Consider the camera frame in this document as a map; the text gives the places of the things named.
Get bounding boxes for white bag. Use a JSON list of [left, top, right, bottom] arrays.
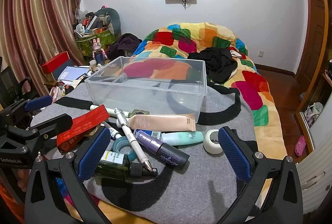
[[303, 102, 324, 123]]

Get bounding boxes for mint green bottle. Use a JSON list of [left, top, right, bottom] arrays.
[[161, 132, 204, 146]]

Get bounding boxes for red box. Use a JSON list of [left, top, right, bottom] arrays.
[[41, 51, 70, 74]]

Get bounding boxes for colourful patchwork blanket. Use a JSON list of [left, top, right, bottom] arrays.
[[53, 22, 288, 224]]

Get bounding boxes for light green tube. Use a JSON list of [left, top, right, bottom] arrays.
[[90, 105, 133, 118]]

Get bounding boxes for wooden door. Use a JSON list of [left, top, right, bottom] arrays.
[[296, 0, 327, 82]]

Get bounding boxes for teal tape roll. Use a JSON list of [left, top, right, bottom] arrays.
[[112, 136, 136, 161]]

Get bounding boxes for grey neck pillow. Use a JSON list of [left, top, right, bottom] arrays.
[[93, 7, 121, 35]]

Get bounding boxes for wooden shelf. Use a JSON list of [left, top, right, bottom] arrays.
[[296, 71, 332, 136]]

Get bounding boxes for white cabinet door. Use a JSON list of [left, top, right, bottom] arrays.
[[296, 105, 332, 214]]

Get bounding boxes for dark purple clothing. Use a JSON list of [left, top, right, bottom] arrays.
[[106, 33, 143, 61]]

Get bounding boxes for striped curtain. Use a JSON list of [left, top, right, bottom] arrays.
[[0, 0, 86, 96]]

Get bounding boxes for pink clog shoe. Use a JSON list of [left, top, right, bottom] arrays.
[[294, 135, 306, 157]]

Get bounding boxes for blue notebook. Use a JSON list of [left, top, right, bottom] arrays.
[[57, 66, 90, 82]]

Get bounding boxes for small blue box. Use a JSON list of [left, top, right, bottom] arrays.
[[133, 129, 162, 139]]

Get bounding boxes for purple spray bottle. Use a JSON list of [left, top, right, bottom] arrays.
[[135, 130, 190, 172]]

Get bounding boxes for pink pouch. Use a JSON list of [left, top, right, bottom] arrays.
[[50, 86, 64, 104]]

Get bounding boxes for pink bunny toy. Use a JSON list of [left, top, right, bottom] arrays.
[[92, 38, 107, 58]]

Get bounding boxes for dark blue box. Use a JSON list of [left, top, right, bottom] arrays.
[[53, 59, 72, 80]]

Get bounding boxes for black clothing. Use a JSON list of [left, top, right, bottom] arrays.
[[187, 47, 238, 84]]

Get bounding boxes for red pouch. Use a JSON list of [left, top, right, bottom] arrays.
[[56, 105, 111, 152]]

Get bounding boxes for peach cream tube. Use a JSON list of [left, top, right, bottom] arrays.
[[129, 113, 197, 132]]

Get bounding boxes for green storage bag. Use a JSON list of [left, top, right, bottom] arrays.
[[75, 28, 117, 64]]

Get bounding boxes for white printed tube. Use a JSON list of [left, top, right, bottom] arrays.
[[102, 121, 122, 140]]

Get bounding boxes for clear plastic storage box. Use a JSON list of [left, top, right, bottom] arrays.
[[85, 56, 208, 124]]

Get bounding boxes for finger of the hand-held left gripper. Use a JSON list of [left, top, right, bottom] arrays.
[[0, 95, 54, 122], [5, 114, 73, 148]]

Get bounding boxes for white pen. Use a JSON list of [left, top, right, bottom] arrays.
[[115, 108, 156, 174]]

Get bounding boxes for white tape roll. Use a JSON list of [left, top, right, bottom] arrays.
[[203, 129, 225, 154]]

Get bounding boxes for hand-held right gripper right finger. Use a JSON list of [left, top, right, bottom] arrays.
[[218, 126, 303, 224]]

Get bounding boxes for black office chair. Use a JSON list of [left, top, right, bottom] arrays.
[[0, 66, 39, 115]]

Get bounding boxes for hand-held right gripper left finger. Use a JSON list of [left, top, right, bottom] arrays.
[[24, 126, 116, 224]]

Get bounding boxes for green glass spray bottle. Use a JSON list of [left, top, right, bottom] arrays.
[[92, 151, 159, 183]]

